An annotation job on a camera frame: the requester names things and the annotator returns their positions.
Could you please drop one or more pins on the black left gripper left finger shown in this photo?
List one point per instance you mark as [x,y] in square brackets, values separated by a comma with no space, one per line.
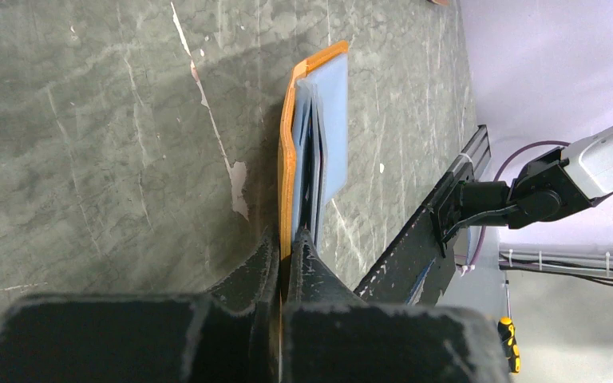
[226,333]

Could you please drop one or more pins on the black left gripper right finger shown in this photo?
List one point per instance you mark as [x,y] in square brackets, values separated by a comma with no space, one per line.
[330,335]

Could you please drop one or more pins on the orange card holder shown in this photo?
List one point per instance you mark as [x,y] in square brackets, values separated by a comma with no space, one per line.
[287,157]

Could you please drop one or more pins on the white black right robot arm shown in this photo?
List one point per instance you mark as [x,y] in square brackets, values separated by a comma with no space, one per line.
[561,182]

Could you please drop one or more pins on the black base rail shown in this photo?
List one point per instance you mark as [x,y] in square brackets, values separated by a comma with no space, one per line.
[417,266]

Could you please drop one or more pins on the yellow handled screwdriver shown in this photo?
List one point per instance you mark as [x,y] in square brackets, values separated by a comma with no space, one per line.
[507,331]

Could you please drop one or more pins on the aluminium extrusion frame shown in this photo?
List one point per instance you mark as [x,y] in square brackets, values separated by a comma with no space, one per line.
[476,152]

